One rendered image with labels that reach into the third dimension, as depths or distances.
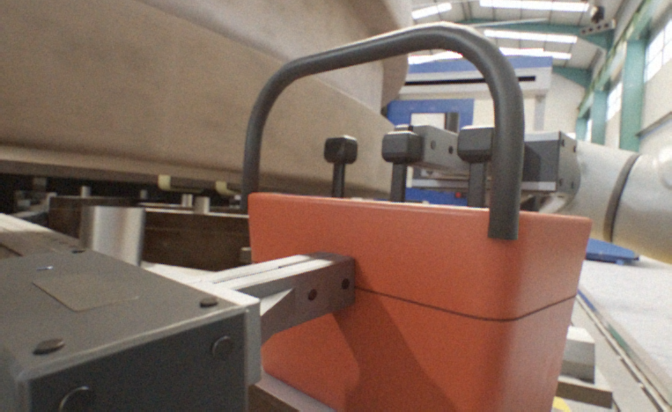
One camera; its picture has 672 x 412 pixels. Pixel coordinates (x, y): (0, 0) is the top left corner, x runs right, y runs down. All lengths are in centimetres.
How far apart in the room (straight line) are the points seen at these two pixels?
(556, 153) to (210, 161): 68
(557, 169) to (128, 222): 56
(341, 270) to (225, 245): 231
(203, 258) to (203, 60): 179
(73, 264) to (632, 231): 46
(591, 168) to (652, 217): 7
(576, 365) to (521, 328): 126
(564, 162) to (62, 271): 32
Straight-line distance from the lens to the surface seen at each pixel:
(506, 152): 19
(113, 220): 68
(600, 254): 1006
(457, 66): 569
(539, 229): 21
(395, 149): 28
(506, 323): 20
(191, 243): 258
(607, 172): 51
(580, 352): 148
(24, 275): 19
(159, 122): 84
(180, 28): 89
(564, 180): 37
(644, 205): 50
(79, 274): 18
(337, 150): 31
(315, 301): 21
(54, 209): 424
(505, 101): 19
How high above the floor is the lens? 81
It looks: 1 degrees up
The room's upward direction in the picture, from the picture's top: 4 degrees clockwise
